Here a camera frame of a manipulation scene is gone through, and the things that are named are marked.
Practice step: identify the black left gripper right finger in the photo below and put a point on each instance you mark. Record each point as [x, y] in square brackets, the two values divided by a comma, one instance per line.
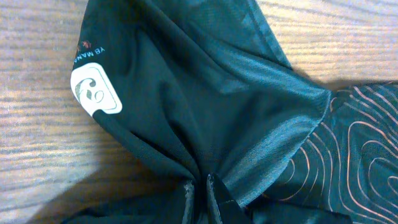
[222, 208]

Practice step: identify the black printed jersey shirt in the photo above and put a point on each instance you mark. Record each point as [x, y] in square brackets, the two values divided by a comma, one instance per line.
[194, 88]

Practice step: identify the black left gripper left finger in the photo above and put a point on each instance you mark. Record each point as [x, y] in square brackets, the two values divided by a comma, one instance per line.
[189, 210]

